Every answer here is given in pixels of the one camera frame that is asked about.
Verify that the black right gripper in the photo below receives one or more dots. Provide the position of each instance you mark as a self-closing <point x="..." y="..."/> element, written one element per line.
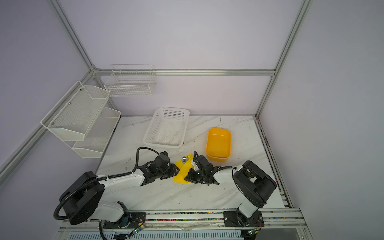
<point x="191" y="178"/>

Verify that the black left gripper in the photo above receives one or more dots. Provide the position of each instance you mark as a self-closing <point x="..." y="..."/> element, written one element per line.
<point x="173" y="172"/>

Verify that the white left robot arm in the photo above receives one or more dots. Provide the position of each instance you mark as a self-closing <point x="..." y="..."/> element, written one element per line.
<point x="87" y="198"/>

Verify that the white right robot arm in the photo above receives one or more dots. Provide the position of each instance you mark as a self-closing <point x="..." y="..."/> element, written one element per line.
<point x="250" y="180"/>

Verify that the white perforated plastic basket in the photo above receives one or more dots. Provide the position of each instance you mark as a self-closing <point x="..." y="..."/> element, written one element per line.
<point x="167" y="128"/>

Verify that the yellow plastic tray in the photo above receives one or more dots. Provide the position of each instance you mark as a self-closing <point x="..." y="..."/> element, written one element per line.
<point x="219" y="145"/>

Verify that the white wire wall basket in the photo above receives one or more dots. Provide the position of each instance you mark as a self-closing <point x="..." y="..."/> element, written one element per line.
<point x="131" y="80"/>

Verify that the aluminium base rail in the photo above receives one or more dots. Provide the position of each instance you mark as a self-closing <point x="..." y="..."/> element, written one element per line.
<point x="210" y="225"/>

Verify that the white mesh upper wall shelf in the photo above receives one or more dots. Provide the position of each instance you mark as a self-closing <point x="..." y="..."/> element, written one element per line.
<point x="72" y="118"/>

